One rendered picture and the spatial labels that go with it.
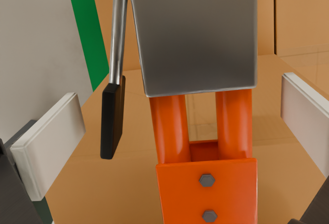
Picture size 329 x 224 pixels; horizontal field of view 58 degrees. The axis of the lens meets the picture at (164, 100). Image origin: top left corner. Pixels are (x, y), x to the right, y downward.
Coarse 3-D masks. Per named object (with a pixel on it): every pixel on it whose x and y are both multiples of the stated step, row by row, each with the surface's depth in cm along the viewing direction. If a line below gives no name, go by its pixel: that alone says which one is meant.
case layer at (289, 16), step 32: (96, 0) 67; (128, 0) 67; (288, 0) 65; (320, 0) 64; (128, 32) 69; (288, 32) 67; (320, 32) 67; (128, 64) 72; (288, 64) 70; (320, 64) 70
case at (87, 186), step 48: (96, 96) 57; (144, 96) 53; (192, 96) 50; (96, 144) 39; (144, 144) 37; (288, 144) 33; (48, 192) 37; (96, 192) 37; (144, 192) 37; (288, 192) 35
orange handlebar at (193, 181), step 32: (224, 96) 17; (160, 128) 18; (224, 128) 18; (160, 160) 19; (192, 160) 21; (224, 160) 18; (256, 160) 18; (160, 192) 19; (192, 192) 19; (224, 192) 19; (256, 192) 18
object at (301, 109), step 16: (288, 80) 17; (288, 96) 17; (304, 96) 15; (320, 96) 14; (288, 112) 17; (304, 112) 15; (320, 112) 13; (304, 128) 15; (320, 128) 13; (304, 144) 15; (320, 144) 13; (320, 160) 13
